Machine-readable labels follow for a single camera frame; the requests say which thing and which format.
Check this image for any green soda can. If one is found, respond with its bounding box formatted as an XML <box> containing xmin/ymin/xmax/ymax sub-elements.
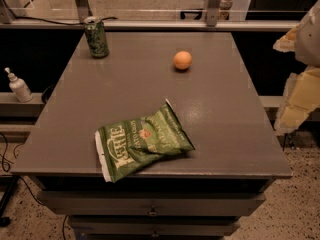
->
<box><xmin>84</xmin><ymin>16</ymin><xmax>109</xmax><ymax>58</ymax></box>

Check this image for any green kettle chips bag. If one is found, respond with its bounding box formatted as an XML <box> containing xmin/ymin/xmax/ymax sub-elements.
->
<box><xmin>95</xmin><ymin>101</ymin><xmax>194</xmax><ymax>183</ymax></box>

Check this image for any white pump bottle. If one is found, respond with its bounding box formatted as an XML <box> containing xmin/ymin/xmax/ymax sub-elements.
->
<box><xmin>5</xmin><ymin>67</ymin><xmax>33</xmax><ymax>103</ymax></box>

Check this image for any metal rail frame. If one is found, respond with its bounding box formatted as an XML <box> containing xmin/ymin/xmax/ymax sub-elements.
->
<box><xmin>1</xmin><ymin>0</ymin><xmax>299</xmax><ymax>31</ymax></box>

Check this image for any black cable on floor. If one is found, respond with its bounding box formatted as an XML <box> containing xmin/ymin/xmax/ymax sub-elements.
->
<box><xmin>0</xmin><ymin>132</ymin><xmax>44</xmax><ymax>207</ymax></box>

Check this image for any orange fruit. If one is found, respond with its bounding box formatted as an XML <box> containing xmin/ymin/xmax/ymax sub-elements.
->
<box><xmin>173</xmin><ymin>51</ymin><xmax>192</xmax><ymax>70</ymax></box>

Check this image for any grey drawer cabinet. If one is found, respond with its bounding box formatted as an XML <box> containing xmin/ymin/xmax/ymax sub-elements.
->
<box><xmin>14</xmin><ymin>32</ymin><xmax>291</xmax><ymax>240</ymax></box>

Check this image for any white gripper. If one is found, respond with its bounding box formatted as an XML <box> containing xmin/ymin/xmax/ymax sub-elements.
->
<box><xmin>273</xmin><ymin>0</ymin><xmax>320</xmax><ymax>134</ymax></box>

